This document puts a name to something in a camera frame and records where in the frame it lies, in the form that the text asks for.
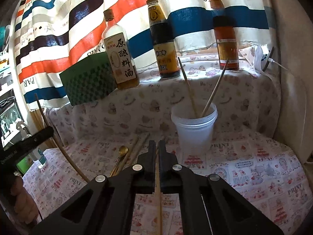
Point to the green checkered box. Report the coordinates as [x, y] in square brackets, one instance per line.
[88, 83]

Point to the white power adapter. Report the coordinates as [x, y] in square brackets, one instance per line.
[259, 58]

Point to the dark soy sauce bottle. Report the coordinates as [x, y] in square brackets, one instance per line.
[163, 56]

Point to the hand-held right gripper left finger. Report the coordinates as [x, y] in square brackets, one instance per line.
[151, 166]

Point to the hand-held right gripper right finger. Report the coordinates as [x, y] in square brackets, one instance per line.
[164, 169]

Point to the clear spray bottle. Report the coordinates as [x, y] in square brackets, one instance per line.
[40, 158]

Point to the curved wooden rod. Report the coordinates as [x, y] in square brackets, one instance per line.
[72, 163]

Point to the person's left hand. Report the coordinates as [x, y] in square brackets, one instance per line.
[23, 200]

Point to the green plastic bin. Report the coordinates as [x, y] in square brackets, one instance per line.
[23, 165]

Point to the clear cooking wine bottle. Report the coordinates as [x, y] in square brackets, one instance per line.
[122, 61]

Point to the gold spoon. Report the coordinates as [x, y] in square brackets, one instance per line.
[123, 149]

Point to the translucent plastic cup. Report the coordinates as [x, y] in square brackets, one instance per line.
[193, 137]

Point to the white storage shelf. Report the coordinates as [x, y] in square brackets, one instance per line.
[7, 117]

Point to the striped curtain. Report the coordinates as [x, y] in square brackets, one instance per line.
[195, 29]

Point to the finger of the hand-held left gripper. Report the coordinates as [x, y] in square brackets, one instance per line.
[36, 138]

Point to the wooden chopstick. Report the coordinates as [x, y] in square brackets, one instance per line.
[139, 146]
[187, 83]
[215, 88]
[159, 213]
[129, 151]

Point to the red-capped sauce bottle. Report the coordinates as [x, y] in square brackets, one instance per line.
[226, 46]

